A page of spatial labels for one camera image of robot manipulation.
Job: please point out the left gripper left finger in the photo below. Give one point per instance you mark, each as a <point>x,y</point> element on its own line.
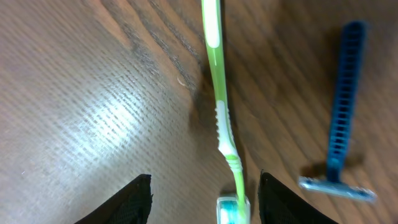
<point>130,205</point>

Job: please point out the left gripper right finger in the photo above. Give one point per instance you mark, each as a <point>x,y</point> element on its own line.
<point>279,205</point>

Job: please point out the green white toothbrush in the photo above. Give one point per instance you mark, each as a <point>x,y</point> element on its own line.
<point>235,208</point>

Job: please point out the blue disposable razor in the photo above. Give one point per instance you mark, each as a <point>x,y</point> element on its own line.
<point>353,37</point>

